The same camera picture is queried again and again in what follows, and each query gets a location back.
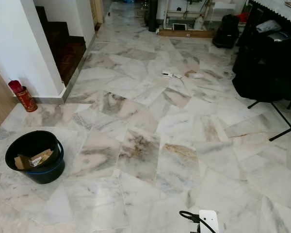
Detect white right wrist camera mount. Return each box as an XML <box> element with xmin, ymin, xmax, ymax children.
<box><xmin>199</xmin><ymin>209</ymin><xmax>219</xmax><ymax>233</ymax></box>

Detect grey folded cloth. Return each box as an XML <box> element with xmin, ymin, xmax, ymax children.
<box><xmin>256</xmin><ymin>19</ymin><xmax>282</xmax><ymax>33</ymax></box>

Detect white plastic bottle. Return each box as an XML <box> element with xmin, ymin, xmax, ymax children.
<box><xmin>194</xmin><ymin>15</ymin><xmax>205</xmax><ymax>31</ymax></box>

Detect black table with lace cloth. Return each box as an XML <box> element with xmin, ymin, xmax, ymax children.
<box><xmin>248</xmin><ymin>0</ymin><xmax>291</xmax><ymax>28</ymax></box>

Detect light wooden panel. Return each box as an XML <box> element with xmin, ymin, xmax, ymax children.
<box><xmin>0</xmin><ymin>62</ymin><xmax>18</xmax><ymax>136</ymax></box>

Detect black metal stand legs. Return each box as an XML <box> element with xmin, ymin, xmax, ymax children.
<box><xmin>247</xmin><ymin>100</ymin><xmax>291</xmax><ymax>142</ymax></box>

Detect dark wooden staircase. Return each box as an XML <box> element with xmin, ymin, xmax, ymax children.
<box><xmin>35</xmin><ymin>6</ymin><xmax>87</xmax><ymax>87</ymax></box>

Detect brown cardboard piece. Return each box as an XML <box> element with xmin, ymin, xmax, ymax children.
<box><xmin>15</xmin><ymin>149</ymin><xmax>54</xmax><ymax>170</ymax></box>

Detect red patterned tin can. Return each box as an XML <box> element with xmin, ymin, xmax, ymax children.
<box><xmin>8</xmin><ymin>80</ymin><xmax>38</xmax><ymax>113</ymax></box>

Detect black bucket with blue band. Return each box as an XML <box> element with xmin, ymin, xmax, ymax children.
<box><xmin>5</xmin><ymin>130</ymin><xmax>65</xmax><ymax>184</ymax></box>

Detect black chair with bags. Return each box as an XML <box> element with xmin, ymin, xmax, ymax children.
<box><xmin>232</xmin><ymin>18</ymin><xmax>291</xmax><ymax>102</ymax></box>

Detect black bag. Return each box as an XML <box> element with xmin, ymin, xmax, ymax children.
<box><xmin>212</xmin><ymin>14</ymin><xmax>240</xmax><ymax>49</ymax></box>

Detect brown wooden board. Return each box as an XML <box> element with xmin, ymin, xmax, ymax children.
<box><xmin>158</xmin><ymin>29</ymin><xmax>215</xmax><ymax>38</ymax></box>

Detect brown paper scrap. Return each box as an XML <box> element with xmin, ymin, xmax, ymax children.
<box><xmin>184</xmin><ymin>70</ymin><xmax>204</xmax><ymax>79</ymax></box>

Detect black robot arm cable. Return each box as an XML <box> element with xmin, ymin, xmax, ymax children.
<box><xmin>179</xmin><ymin>210</ymin><xmax>217</xmax><ymax>233</ymax></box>

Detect white-legged wooden table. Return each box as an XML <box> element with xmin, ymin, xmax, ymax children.
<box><xmin>162</xmin><ymin>0</ymin><xmax>237</xmax><ymax>32</ymax></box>

